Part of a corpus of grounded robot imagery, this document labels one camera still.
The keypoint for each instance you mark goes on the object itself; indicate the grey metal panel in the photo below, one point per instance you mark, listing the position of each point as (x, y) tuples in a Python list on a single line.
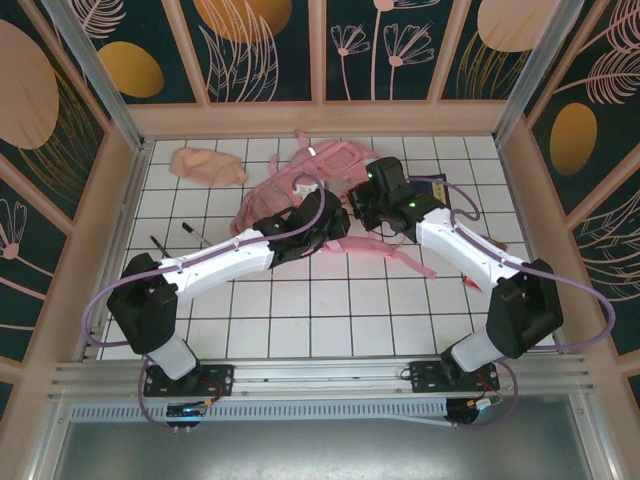
[(320, 450)]

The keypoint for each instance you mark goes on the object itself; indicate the black pen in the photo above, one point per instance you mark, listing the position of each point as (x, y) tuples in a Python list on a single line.
[(160, 246), (196, 234)]

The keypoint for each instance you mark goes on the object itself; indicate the pink backpack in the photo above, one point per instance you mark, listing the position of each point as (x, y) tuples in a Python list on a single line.
[(270, 200)]

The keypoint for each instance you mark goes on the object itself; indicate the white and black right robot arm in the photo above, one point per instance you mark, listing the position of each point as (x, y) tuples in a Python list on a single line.
[(465, 250)]

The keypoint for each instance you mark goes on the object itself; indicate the small red object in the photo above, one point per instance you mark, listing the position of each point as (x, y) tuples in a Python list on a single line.
[(471, 284)]

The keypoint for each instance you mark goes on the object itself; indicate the peach fabric pouch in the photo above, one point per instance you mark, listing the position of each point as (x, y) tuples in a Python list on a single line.
[(205, 167)]

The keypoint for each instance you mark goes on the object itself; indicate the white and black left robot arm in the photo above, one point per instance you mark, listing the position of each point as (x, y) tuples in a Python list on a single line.
[(220, 265)]

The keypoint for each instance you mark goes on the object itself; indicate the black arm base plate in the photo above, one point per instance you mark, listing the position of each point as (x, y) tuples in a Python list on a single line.
[(220, 375), (422, 380)]

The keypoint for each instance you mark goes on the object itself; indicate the aluminium table side rail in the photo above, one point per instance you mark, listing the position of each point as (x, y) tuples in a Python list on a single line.
[(510, 165), (129, 200)]

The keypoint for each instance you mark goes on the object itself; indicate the aluminium frame post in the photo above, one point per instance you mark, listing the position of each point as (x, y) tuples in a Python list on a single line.
[(533, 70), (102, 80)]

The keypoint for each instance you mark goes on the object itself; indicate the small controller circuit board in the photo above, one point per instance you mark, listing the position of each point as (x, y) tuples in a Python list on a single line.
[(187, 411), (480, 404)]

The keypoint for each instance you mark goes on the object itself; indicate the aluminium mounting rail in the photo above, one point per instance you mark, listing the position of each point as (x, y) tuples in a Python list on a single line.
[(320, 377)]

